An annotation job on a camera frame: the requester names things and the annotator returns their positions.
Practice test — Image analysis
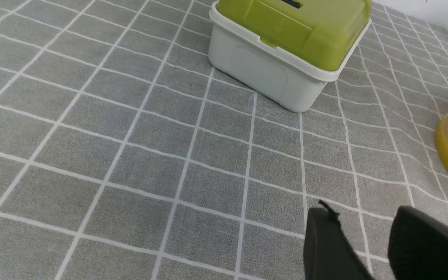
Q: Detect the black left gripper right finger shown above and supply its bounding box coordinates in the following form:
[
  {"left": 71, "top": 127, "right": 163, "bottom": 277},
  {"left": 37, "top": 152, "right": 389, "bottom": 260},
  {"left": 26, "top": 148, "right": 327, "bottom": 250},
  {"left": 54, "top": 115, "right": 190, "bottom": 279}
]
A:
[{"left": 387, "top": 206, "right": 448, "bottom": 280}]

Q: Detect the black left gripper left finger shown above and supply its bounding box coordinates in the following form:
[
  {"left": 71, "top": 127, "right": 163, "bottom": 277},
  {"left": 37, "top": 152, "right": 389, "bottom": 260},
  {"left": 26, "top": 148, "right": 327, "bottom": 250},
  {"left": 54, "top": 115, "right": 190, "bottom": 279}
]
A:
[{"left": 303, "top": 200, "right": 373, "bottom": 280}]

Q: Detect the green lidded white storage box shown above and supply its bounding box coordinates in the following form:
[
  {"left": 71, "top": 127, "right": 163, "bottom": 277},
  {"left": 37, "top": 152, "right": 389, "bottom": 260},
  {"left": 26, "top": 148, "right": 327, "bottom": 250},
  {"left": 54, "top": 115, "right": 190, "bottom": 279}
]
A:
[{"left": 208, "top": 0, "right": 372, "bottom": 113}]

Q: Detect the grey white grid tablecloth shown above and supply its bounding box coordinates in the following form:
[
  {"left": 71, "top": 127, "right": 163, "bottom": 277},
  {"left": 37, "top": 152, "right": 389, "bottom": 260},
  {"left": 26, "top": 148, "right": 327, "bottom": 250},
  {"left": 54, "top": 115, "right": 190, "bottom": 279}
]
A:
[{"left": 0, "top": 0, "right": 448, "bottom": 280}]

